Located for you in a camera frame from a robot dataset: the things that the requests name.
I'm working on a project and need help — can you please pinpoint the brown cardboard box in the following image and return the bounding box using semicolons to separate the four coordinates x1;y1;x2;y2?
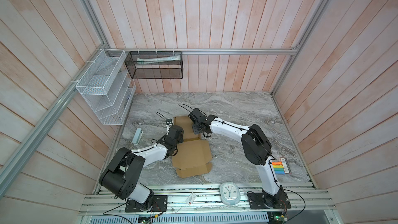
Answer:
172;116;212;178

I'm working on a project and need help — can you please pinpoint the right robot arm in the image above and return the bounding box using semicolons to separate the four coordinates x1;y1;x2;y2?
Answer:
188;108;283;198

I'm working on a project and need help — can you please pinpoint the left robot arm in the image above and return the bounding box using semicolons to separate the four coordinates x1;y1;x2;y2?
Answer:
99;125;183;204

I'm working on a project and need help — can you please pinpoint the light blue small device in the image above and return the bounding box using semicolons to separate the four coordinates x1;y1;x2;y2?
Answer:
132;128;143;145

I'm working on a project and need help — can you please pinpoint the white paper tag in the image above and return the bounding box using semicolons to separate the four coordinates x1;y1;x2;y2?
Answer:
186;192;197;205

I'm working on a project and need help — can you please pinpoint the white round clock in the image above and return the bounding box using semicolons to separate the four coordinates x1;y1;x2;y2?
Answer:
219;182;240;205

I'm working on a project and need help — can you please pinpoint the paper in black basket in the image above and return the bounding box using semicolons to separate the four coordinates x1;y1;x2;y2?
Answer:
136;55;181;65

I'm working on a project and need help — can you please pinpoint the colourful marker pack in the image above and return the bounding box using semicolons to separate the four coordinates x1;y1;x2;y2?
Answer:
271;157;292;175

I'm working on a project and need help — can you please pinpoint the aluminium rail front frame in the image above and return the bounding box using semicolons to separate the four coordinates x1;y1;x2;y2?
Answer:
78;182;343;224

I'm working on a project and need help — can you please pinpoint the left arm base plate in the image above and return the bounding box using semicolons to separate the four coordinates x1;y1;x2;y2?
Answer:
125;195;168;213

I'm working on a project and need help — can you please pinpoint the black wire mesh basket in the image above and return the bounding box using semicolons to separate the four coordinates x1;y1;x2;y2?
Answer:
124;51;183;79

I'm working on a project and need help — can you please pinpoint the white wire mesh shelf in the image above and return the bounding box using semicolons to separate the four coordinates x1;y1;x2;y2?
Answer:
76;49;136;125

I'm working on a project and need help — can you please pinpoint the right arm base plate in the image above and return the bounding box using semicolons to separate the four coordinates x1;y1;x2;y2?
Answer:
246;191;291;209

